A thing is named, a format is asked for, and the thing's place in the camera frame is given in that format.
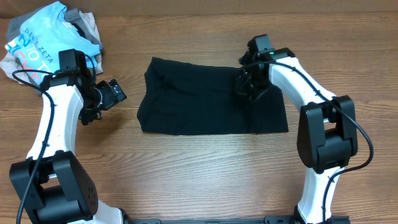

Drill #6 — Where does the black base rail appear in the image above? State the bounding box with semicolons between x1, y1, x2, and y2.
131;216;300;224

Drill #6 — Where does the grey folded garment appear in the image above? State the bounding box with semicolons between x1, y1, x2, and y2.
5;7;104;96

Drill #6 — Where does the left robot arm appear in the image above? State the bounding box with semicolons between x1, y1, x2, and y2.
9;49;132;224

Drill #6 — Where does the black t-shirt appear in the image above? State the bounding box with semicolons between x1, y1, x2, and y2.
137;57;289;135

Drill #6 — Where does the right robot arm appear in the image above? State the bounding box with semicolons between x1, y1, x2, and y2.
235;34;358;223

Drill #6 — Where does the light blue printed t-shirt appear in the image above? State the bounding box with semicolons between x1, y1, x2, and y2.
1;1;103;84

